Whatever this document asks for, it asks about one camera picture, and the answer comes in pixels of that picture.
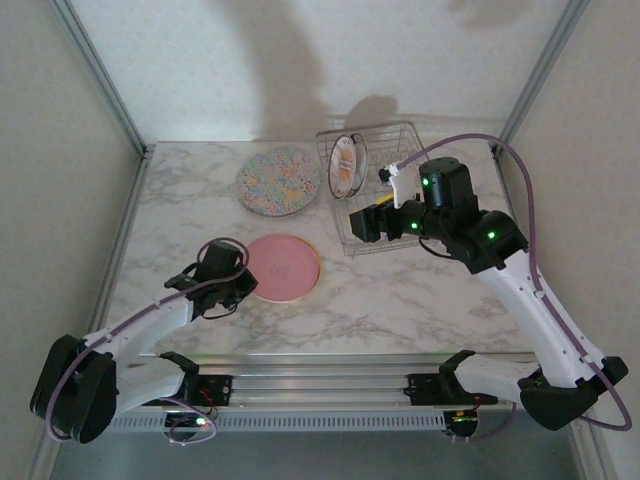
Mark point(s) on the pink plate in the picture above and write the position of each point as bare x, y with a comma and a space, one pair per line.
282, 267

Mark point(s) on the colourful squiggle pattern plate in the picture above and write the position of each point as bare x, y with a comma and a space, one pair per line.
277, 180

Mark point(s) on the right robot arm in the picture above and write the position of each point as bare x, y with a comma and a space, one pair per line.
525, 305

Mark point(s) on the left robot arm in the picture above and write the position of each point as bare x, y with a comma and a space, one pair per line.
140, 325

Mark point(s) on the small plate dark rim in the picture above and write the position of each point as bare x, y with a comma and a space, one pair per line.
362, 160

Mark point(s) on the small white plate orange print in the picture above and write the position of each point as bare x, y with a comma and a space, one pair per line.
342, 167

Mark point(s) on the circuit board with LED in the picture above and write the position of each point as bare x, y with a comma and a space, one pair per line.
462, 420
197, 422

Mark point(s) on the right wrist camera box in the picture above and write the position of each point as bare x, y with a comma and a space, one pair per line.
404, 185

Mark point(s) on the aluminium table side rail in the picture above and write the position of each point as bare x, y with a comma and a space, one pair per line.
131, 210
506, 180

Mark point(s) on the aluminium mounting rail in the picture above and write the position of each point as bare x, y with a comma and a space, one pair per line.
320, 385

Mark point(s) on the aluminium frame post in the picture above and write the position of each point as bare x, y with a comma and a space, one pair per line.
537, 75
102, 75

